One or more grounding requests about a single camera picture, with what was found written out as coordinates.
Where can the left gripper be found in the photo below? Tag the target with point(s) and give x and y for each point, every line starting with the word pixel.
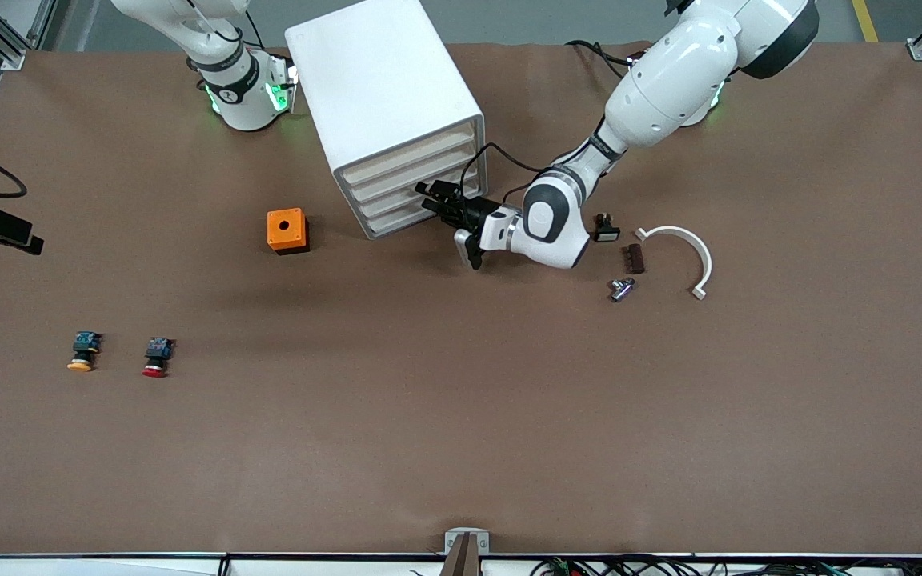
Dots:
pixel 477 214

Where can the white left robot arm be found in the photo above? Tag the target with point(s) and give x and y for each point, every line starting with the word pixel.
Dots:
pixel 669 80

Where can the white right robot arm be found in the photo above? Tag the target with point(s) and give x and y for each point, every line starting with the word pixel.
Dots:
pixel 237 104

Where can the yellow push button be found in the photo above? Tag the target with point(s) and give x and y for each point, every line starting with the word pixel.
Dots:
pixel 85 346

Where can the red push button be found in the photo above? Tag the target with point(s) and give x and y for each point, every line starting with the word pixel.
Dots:
pixel 158 350

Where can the orange box with hole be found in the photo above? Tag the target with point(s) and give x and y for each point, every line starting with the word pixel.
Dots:
pixel 275 236

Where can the brown table cover sheet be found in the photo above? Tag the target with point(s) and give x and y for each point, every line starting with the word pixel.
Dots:
pixel 429 400

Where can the small purple metal part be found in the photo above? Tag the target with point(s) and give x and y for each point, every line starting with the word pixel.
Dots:
pixel 621 290

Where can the brown terminal block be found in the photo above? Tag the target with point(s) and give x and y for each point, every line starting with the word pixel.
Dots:
pixel 635 260

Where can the white curved pipe clamp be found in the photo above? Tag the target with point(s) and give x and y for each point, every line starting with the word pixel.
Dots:
pixel 697 244

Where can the black white switch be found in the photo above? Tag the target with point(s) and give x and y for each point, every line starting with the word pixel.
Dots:
pixel 607 232

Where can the grey metal bracket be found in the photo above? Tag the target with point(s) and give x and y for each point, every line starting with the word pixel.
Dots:
pixel 454 542

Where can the white table edge rail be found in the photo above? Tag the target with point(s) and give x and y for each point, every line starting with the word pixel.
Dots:
pixel 109 566

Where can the dark tapered post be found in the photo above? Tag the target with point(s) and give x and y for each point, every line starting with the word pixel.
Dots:
pixel 465 560

